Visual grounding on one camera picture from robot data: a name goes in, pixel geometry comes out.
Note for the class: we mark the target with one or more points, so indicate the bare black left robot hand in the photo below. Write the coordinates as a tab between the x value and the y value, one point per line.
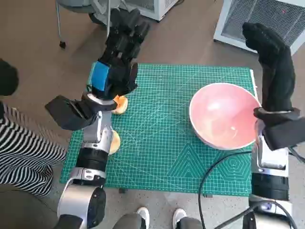
119	71

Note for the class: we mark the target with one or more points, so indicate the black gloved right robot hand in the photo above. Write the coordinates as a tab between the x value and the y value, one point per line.
276	71

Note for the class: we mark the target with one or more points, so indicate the long striped toy bread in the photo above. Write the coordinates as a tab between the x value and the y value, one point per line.
122	105

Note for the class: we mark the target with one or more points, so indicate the pink bowl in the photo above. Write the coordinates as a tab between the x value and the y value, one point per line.
221	114

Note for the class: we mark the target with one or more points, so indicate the round toy bread bun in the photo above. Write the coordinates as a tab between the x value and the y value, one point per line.
116	143

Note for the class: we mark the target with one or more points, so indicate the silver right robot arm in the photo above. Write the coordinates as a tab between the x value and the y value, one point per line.
269	157

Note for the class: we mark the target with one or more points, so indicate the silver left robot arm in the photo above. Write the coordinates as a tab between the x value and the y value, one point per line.
97	128

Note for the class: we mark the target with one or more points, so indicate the large white mesh cabinet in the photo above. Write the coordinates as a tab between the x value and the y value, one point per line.
262	19

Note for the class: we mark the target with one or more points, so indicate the green cutting mat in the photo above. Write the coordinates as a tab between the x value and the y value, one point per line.
155	131

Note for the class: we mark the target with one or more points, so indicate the small white mesh cabinet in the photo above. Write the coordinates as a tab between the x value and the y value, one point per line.
157	7

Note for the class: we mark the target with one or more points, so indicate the grey office chair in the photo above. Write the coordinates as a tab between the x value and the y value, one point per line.
57	23

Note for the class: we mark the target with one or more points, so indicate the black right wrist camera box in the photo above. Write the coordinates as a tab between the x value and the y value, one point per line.
286	133

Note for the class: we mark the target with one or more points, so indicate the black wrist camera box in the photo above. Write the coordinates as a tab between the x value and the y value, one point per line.
69	114
286	133

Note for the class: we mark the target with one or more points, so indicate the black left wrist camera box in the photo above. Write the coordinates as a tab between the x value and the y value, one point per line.
69	114

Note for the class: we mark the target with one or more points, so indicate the black table bracket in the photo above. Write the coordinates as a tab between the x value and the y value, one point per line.
207	195
122	190

